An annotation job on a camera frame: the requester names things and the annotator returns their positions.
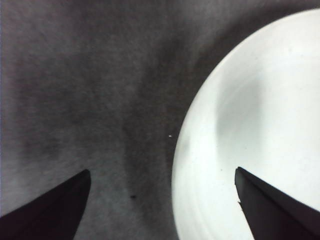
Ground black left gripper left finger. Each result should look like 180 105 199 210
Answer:
0 169 92 240

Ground white round plate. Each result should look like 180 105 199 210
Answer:
170 8 320 240

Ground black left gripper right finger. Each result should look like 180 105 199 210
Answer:
234 166 320 240

